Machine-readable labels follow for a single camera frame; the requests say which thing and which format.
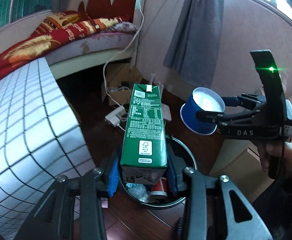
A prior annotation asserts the black round trash bin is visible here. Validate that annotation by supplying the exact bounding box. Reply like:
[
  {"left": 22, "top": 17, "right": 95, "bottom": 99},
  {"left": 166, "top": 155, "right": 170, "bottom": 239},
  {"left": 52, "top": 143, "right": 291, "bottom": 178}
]
[{"left": 119, "top": 135, "right": 198, "bottom": 210}]

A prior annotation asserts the white wifi router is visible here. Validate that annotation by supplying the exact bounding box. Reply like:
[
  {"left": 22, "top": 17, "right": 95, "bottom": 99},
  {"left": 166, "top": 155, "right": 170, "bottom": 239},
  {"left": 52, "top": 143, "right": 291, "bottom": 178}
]
[{"left": 149, "top": 73, "right": 171, "bottom": 122}]

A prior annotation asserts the green drink carton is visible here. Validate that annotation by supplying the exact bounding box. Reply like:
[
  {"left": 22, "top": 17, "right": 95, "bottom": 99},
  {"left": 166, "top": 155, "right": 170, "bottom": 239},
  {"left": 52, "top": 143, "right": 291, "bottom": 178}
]
[{"left": 120, "top": 83, "right": 167, "bottom": 185}]

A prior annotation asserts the blue paper cup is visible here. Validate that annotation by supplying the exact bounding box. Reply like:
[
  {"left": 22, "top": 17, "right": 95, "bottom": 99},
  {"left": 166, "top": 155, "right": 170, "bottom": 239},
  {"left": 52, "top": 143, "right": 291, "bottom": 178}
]
[{"left": 180, "top": 87, "right": 225, "bottom": 135}]

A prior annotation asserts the open cardboard box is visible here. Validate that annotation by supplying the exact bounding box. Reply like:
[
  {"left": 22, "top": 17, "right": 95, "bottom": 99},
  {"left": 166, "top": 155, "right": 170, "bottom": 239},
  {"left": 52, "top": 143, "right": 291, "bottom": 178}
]
[{"left": 102, "top": 63, "right": 143, "bottom": 106}]

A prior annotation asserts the grey hanging curtain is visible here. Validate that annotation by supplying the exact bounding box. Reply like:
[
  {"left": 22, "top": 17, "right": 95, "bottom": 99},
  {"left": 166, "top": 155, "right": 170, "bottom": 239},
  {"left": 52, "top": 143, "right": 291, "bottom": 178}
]
[{"left": 163, "top": 0, "right": 225, "bottom": 88}]

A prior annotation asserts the red heart shaped headboard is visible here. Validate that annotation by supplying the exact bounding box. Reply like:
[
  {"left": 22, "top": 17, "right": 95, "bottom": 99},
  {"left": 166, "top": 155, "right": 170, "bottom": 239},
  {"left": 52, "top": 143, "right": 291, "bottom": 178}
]
[{"left": 78, "top": 0, "right": 142, "bottom": 24}]

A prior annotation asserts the crumpled white tissue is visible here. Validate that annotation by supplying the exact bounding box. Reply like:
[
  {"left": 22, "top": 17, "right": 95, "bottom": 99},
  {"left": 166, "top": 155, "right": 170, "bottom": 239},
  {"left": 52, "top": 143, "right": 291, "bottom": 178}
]
[{"left": 125, "top": 183, "right": 149, "bottom": 203}]

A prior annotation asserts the white power strip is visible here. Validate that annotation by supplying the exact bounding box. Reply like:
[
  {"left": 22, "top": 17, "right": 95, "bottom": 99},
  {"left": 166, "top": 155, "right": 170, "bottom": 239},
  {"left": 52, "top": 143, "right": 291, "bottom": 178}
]
[{"left": 105, "top": 106, "right": 126, "bottom": 127}]

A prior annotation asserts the lavender padded bed base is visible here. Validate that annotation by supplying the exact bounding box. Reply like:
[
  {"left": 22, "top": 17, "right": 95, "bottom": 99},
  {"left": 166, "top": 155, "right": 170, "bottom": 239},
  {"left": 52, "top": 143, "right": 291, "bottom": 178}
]
[{"left": 45, "top": 33, "right": 138, "bottom": 79}]

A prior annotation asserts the person's right hand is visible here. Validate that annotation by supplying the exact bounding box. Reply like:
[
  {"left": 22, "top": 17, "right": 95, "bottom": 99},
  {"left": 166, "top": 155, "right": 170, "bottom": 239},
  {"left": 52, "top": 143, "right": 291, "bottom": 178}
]
[{"left": 255, "top": 138, "right": 292, "bottom": 177}]

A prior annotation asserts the white power cable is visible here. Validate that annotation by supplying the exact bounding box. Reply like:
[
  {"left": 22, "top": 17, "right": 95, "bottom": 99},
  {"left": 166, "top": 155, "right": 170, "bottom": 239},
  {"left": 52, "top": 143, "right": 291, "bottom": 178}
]
[{"left": 103, "top": 0, "right": 145, "bottom": 108}]

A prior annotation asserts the red patterned blanket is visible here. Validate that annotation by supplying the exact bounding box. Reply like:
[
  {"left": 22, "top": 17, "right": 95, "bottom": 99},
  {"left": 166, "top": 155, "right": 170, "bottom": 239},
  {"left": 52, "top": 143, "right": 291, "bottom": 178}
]
[{"left": 0, "top": 11, "right": 137, "bottom": 80}]

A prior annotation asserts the white grid pattern mattress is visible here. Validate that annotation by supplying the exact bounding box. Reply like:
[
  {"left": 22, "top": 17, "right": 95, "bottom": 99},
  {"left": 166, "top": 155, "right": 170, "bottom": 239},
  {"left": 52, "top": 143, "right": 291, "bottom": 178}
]
[{"left": 0, "top": 58, "right": 95, "bottom": 239}]

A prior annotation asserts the red paper cup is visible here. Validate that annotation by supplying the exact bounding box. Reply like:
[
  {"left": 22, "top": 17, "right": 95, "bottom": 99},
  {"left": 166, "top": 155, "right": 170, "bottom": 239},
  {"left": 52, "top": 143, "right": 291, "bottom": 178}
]
[{"left": 150, "top": 177, "right": 167, "bottom": 199}]

